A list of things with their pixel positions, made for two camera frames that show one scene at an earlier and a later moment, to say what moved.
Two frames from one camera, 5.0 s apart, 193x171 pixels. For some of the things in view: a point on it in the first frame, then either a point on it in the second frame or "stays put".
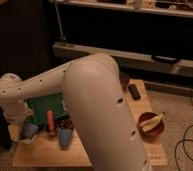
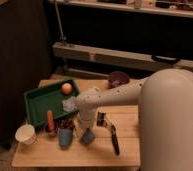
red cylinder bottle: x=50 y=122 stays put
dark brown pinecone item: x=63 y=123 stays put
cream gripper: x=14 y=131 to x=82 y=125
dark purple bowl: x=124 y=79 stays put
